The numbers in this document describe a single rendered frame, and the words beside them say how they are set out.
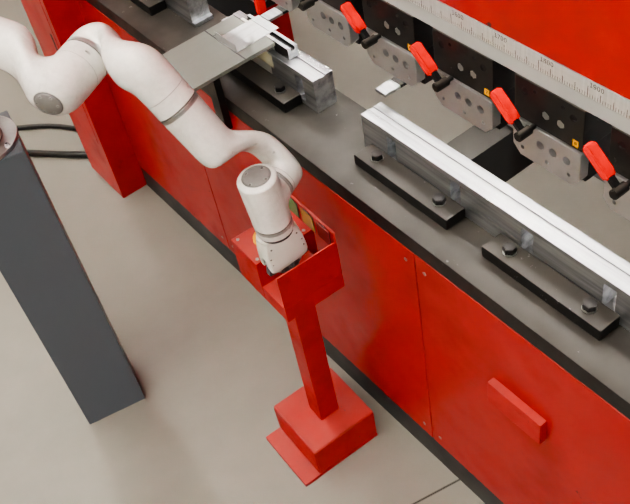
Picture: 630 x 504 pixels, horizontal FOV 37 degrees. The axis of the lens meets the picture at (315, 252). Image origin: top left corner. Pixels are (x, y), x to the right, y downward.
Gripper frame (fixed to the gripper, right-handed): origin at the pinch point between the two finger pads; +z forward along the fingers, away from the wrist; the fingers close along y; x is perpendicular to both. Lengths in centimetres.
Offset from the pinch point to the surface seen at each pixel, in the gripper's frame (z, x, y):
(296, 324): 19.8, -2.4, 2.8
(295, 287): -1.3, 4.8, 2.2
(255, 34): -23, -49, -30
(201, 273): 75, -83, 1
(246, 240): -4.1, -12.4, 3.2
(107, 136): 46, -136, -2
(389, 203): -11.4, 9.3, -23.1
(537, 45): -63, 43, -36
